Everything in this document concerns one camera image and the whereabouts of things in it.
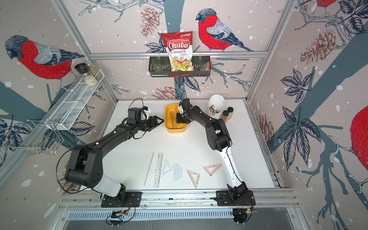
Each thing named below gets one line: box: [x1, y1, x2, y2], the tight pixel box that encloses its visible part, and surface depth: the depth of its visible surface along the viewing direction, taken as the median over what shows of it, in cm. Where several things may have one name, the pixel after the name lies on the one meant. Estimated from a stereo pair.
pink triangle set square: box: [185, 169, 201, 189], surface depth 83 cm
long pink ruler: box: [169, 109, 179, 129], surface depth 109 cm
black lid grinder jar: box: [74, 62, 91, 77], surface depth 81 cm
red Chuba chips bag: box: [161, 31, 195, 72], surface depth 84 cm
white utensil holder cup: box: [207, 93, 226, 120], surface depth 105 cm
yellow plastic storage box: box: [164, 103, 188, 133], surface depth 108 cm
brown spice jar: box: [221, 110, 230, 124], surface depth 102 cm
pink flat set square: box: [202, 163, 223, 177], surface depth 87 cm
